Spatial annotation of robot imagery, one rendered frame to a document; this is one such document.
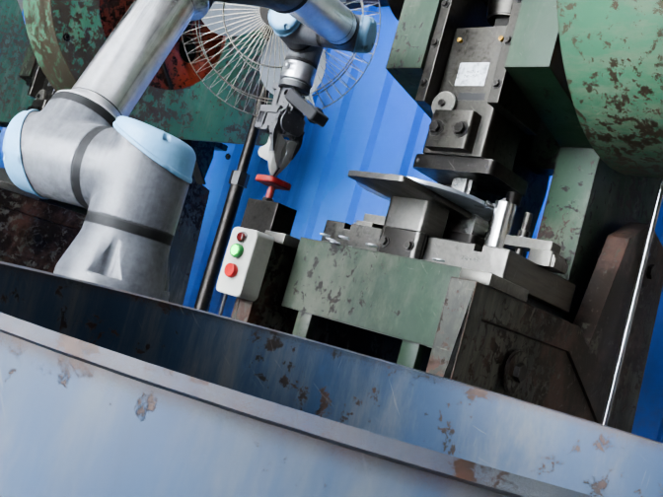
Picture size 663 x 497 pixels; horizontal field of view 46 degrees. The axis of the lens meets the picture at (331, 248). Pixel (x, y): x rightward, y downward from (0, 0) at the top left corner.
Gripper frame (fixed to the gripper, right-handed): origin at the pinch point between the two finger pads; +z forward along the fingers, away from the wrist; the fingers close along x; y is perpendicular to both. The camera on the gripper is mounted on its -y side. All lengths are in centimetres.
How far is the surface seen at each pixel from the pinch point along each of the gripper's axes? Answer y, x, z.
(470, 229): -39.9, -18.0, 2.9
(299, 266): -15.4, 1.0, 19.3
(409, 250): -36.6, -4.8, 11.3
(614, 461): -108, 67, 32
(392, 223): -30.6, -5.0, 6.6
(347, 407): -91, 72, 34
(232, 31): 54, -18, -44
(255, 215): -0.7, 3.0, 10.9
